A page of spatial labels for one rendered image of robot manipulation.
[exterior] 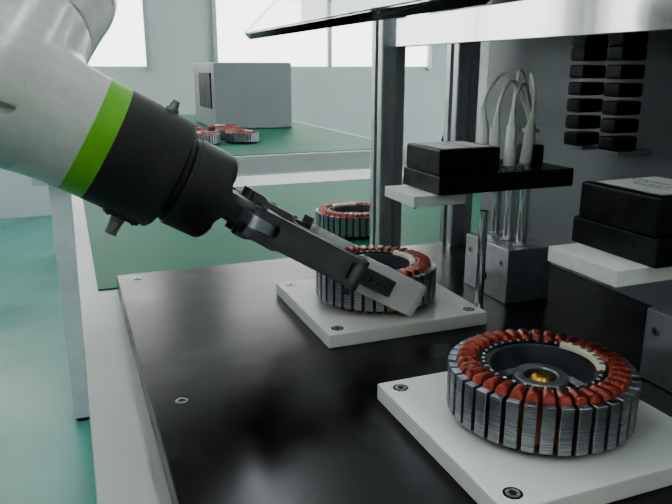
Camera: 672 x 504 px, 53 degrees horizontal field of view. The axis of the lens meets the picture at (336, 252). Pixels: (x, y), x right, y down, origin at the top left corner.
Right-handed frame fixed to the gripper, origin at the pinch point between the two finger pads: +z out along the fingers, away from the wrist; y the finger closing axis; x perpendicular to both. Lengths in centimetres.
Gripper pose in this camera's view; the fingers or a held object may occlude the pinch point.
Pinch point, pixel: (373, 274)
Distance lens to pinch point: 63.4
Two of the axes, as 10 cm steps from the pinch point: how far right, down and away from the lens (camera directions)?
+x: 4.6, -8.8, -0.5
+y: 3.6, 2.4, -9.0
